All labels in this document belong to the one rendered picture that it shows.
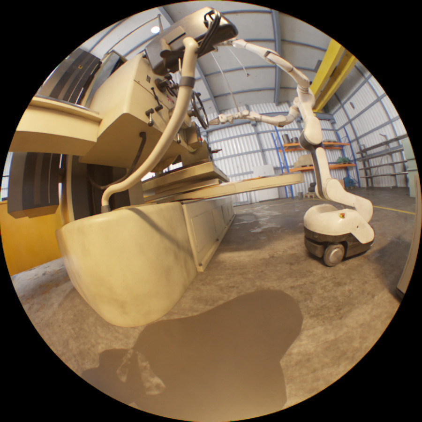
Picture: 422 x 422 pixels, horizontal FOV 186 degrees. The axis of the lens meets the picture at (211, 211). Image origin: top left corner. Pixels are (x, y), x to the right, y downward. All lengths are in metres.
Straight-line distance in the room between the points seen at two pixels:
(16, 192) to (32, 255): 1.83
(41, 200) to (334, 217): 1.84
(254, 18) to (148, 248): 8.66
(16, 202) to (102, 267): 0.78
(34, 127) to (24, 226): 2.17
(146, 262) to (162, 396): 0.61
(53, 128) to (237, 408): 1.27
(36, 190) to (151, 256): 0.92
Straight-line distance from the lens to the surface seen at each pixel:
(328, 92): 10.12
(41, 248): 2.84
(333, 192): 1.04
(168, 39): 0.62
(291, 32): 9.27
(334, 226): 0.90
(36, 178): 1.14
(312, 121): 1.13
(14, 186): 1.16
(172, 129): 0.37
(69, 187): 1.14
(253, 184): 1.42
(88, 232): 0.63
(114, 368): 0.75
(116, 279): 0.65
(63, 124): 0.89
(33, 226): 2.85
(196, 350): 0.64
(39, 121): 0.89
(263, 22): 8.58
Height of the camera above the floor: 0.56
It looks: 4 degrees down
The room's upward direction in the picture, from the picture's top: 10 degrees counter-clockwise
